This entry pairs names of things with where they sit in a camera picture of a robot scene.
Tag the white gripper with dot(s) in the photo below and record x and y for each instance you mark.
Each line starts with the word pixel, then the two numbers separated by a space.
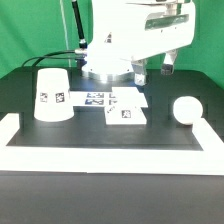
pixel 158 26

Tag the white lamp base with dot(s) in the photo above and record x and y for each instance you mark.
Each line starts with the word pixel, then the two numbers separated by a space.
pixel 127 110

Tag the white lamp bulb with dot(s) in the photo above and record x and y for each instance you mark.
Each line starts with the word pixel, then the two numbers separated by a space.
pixel 187 110

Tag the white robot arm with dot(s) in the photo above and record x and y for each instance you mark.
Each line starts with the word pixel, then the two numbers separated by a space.
pixel 128 32

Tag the white lamp shade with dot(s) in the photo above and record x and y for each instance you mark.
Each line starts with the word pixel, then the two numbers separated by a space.
pixel 53 102

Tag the white marker sheet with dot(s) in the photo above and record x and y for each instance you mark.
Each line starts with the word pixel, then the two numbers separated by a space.
pixel 102 99

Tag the white foam border frame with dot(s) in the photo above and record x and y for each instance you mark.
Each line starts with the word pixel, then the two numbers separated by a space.
pixel 208 161

